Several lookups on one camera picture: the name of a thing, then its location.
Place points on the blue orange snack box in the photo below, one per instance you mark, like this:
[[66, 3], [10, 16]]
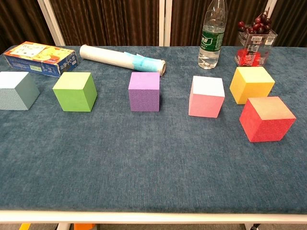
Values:
[[36, 57]]

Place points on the white plastic wrap roll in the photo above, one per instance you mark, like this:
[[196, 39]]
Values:
[[108, 56]]

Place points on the clear green-label water bottle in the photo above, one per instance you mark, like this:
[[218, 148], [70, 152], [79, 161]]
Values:
[[211, 40]]

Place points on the blue table cloth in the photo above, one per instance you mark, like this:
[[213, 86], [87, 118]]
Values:
[[144, 155]]

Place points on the clear plastic box red contents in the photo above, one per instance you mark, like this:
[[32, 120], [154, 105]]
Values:
[[254, 52]]

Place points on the dark red grape bunch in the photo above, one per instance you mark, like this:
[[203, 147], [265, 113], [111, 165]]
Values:
[[257, 27]]

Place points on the pink foam cube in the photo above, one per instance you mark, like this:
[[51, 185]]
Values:
[[204, 105]]

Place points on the yellow foam cube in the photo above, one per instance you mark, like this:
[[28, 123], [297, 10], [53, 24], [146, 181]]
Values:
[[249, 91]]

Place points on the orange plastic object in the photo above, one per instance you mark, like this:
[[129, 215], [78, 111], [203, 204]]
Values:
[[84, 227]]

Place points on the red foam cube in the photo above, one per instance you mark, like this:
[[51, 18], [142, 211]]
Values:
[[268, 127]]

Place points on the yellow floor tape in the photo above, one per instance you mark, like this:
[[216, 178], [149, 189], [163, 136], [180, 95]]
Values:
[[24, 227]]

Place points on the light blue foam cube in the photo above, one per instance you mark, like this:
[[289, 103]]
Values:
[[14, 95]]

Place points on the white table frame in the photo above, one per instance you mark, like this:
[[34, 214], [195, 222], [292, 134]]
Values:
[[153, 217]]

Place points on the green foam cube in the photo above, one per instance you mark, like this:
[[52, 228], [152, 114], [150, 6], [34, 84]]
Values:
[[72, 98]]

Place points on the white partition post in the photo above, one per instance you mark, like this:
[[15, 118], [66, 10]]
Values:
[[274, 4], [165, 21], [51, 24]]

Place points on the purple foam cube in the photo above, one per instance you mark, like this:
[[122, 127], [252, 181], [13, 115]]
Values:
[[144, 95]]

